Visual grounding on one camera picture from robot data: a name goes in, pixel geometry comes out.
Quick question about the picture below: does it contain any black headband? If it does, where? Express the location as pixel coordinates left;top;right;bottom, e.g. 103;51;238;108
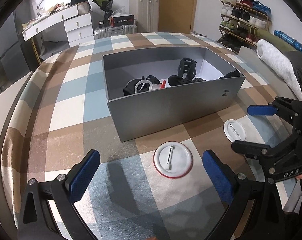
123;75;162;96

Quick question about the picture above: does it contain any white pin badge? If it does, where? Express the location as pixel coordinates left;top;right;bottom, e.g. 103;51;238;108
223;119;246;142

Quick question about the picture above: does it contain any white rolled towel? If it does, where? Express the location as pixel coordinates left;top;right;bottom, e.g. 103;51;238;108
257;39;302;101

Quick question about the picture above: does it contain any blue plaid cloth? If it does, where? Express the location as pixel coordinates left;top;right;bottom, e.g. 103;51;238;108
273;30;302;53

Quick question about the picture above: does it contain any grey box lid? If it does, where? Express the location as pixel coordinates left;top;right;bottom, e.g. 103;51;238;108
238;46;297;99

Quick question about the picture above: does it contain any olive green roll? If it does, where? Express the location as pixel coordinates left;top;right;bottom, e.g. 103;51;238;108
249;28;296;52

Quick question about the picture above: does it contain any plaid bed cover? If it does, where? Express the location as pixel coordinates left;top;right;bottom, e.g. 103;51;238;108
1;33;290;239

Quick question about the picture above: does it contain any black claw hair clip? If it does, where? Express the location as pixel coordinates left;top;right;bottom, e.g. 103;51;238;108
168;58;197;87

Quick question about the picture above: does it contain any grey open storage box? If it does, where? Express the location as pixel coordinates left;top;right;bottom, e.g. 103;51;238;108
103;47;245;142

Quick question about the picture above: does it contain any shoe rack with shoes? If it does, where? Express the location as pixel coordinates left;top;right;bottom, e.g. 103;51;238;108
217;0;272;54

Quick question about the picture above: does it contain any dark grey refrigerator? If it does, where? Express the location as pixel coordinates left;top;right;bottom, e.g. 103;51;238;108
0;12;31;94

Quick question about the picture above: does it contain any black fabric under desk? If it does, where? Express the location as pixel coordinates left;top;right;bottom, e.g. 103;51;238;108
37;34;70;61

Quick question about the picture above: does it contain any wooden door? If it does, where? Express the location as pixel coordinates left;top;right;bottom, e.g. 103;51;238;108
158;0;197;33

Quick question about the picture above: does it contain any white drawer unit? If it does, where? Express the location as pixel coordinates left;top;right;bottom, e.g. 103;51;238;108
64;12;94;47

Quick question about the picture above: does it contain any white dressing desk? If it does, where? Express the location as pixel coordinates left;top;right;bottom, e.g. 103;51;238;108
22;2;91;41

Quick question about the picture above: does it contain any silver suitcase lying flat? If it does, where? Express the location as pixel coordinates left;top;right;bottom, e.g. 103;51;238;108
94;24;137;40

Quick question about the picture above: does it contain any white upright suitcase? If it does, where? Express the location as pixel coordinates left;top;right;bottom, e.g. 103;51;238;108
129;0;159;33

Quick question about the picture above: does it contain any red black box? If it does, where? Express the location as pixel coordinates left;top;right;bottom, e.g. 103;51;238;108
110;14;135;27

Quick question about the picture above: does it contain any dark flower bouquet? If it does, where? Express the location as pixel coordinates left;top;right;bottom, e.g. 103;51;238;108
92;0;113;21

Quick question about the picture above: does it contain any black spiral hair tie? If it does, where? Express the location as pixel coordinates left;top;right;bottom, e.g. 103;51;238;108
218;70;241;80

